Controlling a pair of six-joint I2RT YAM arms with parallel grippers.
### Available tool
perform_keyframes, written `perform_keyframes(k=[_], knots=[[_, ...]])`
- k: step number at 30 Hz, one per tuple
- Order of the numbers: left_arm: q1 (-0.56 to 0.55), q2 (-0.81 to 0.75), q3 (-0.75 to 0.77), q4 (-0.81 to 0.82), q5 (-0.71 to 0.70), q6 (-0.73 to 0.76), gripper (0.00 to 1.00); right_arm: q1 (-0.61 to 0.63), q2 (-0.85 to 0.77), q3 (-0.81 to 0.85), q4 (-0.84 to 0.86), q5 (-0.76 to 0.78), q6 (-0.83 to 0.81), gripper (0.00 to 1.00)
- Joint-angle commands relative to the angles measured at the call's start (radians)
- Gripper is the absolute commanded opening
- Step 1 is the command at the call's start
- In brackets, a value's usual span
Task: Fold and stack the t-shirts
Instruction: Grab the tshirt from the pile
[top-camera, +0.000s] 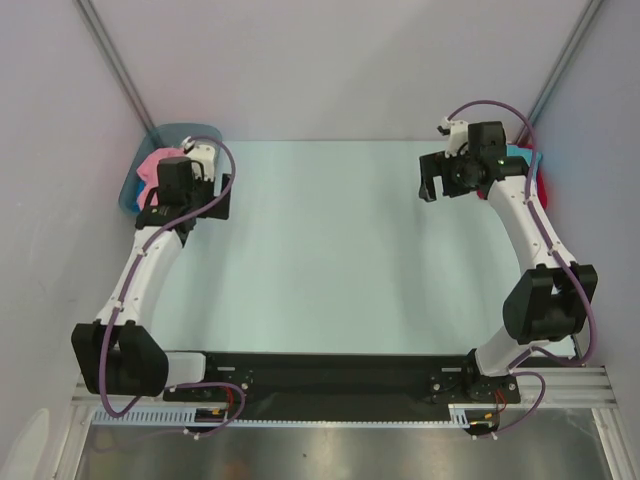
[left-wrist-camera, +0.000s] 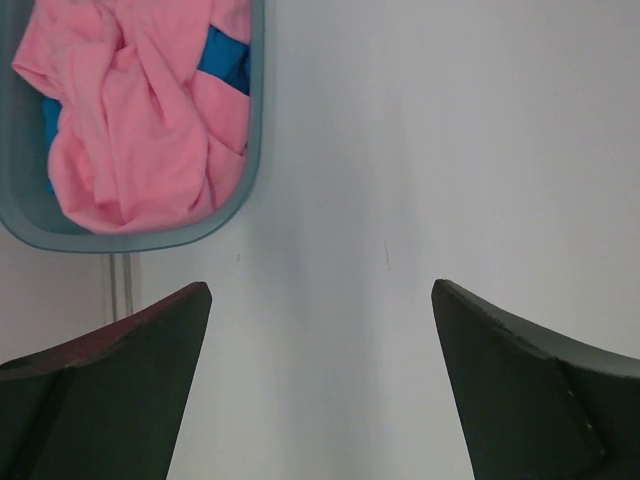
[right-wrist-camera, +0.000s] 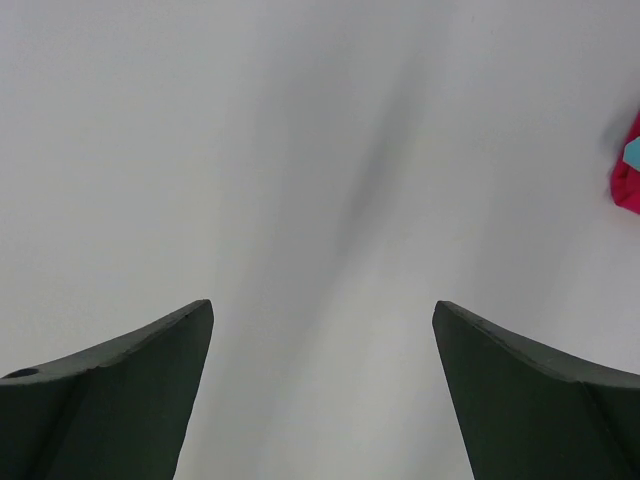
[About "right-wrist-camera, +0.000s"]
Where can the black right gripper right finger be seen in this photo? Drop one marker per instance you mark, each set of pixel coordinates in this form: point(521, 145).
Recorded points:
point(529, 411)

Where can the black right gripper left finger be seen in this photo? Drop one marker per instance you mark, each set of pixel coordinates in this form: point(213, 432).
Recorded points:
point(117, 410)

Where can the red folded t shirt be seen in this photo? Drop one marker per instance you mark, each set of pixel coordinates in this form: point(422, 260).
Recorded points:
point(624, 181)

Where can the teal folded t shirt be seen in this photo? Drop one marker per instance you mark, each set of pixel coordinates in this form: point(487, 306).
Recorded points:
point(631, 154)

